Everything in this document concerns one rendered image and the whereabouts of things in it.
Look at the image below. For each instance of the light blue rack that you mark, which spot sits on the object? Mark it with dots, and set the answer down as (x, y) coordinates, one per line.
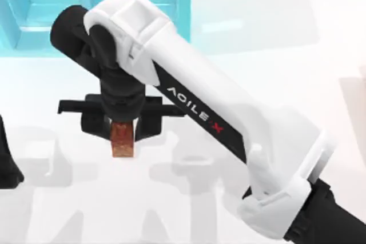
(37, 4)

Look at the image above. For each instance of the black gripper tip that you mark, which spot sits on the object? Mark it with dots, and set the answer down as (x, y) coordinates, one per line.
(8, 158)

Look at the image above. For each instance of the reddish brown book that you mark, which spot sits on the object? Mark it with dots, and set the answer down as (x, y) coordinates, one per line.
(123, 141)

